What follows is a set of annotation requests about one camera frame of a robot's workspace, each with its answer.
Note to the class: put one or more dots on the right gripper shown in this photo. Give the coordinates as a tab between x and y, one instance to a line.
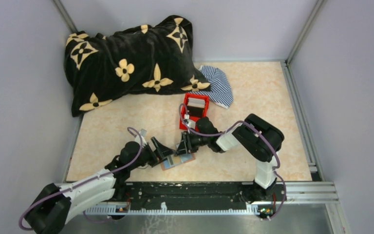
188	144

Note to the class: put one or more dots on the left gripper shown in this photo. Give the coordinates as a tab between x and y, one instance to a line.
154	152

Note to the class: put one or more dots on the pink leather card holder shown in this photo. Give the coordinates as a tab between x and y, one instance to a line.
177	161

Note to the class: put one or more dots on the black card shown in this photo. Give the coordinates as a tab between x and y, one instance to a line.
196	111

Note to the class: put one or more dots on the red plastic bin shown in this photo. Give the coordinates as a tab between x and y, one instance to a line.
184	109

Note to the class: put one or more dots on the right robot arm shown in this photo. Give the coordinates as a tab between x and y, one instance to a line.
260	138

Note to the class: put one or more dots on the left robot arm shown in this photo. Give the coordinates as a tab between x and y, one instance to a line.
56	205

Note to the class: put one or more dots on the grey cards in bin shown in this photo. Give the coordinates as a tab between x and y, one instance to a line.
196	102

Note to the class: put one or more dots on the blue striped cloth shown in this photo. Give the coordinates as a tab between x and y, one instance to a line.
220	89

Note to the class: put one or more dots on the black floral blanket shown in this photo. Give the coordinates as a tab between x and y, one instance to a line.
145	59

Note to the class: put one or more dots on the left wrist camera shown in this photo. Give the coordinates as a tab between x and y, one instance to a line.
140	138

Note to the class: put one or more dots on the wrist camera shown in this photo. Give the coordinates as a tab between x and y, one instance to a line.
140	138
189	123

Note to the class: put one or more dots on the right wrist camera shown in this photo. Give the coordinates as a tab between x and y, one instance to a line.
189	123

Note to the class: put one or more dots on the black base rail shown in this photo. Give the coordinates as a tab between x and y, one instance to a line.
190	196

